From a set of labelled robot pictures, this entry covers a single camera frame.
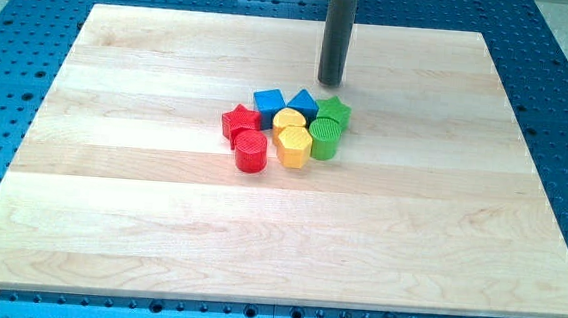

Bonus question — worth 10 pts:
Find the blue cube block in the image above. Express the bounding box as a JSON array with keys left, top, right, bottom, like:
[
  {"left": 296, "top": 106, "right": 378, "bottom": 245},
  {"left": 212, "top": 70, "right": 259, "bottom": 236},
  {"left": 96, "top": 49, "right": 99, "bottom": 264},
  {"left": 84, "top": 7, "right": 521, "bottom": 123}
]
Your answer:
[{"left": 253, "top": 89, "right": 286, "bottom": 130}]

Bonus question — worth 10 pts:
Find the light wooden board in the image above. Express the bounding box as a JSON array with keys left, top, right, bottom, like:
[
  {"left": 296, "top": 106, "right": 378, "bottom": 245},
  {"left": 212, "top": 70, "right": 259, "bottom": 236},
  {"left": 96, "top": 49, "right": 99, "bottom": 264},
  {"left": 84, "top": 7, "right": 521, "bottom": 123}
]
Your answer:
[{"left": 0, "top": 4, "right": 568, "bottom": 318}]

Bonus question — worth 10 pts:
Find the red cylinder block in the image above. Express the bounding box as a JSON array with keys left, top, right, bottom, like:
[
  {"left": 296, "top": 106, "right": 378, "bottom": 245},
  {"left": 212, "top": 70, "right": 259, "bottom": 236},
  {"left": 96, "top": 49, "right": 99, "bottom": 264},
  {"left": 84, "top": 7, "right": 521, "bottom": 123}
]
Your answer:
[{"left": 235, "top": 130, "right": 267, "bottom": 174}]

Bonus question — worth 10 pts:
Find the blue triangle block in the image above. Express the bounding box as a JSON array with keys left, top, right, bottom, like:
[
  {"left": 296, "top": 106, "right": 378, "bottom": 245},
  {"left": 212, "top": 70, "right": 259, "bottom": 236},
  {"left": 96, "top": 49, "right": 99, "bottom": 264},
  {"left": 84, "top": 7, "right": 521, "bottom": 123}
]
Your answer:
[{"left": 287, "top": 89, "right": 319, "bottom": 125}]

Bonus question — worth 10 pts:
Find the yellow heart block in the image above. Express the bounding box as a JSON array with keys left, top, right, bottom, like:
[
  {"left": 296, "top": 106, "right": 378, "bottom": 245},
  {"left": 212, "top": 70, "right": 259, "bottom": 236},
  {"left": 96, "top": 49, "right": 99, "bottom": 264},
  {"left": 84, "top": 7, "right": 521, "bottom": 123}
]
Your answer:
[{"left": 272, "top": 107, "right": 307, "bottom": 143}]

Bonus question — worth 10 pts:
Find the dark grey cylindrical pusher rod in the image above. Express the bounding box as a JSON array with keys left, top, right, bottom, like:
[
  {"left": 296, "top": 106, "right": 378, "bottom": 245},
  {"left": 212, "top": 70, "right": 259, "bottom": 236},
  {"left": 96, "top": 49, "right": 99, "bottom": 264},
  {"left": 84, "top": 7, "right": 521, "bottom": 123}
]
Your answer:
[{"left": 318, "top": 0, "right": 358, "bottom": 87}]

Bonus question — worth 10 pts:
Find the green cylinder block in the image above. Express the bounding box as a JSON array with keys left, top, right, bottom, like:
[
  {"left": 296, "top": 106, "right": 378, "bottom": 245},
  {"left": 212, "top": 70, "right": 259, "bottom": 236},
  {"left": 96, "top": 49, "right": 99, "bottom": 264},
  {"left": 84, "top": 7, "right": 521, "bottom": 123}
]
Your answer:
[{"left": 308, "top": 117, "right": 342, "bottom": 161}]

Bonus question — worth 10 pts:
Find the yellow hexagon block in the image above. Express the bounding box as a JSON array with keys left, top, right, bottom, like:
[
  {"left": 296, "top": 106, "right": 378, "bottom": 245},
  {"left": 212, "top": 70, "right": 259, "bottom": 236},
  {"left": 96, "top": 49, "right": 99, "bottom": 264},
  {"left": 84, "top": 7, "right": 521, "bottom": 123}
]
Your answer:
[{"left": 276, "top": 126, "right": 313, "bottom": 169}]

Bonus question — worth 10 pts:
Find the red star block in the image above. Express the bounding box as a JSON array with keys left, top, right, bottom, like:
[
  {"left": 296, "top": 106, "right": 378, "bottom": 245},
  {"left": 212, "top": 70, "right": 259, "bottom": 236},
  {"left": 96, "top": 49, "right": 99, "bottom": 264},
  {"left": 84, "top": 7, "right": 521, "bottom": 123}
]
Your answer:
[{"left": 221, "top": 104, "right": 262, "bottom": 149}]

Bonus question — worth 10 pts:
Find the green star block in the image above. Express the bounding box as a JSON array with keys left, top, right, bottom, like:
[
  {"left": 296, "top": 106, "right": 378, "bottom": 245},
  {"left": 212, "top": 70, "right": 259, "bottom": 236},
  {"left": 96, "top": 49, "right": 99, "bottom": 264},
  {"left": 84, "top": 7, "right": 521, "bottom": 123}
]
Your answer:
[{"left": 316, "top": 96, "right": 352, "bottom": 131}]

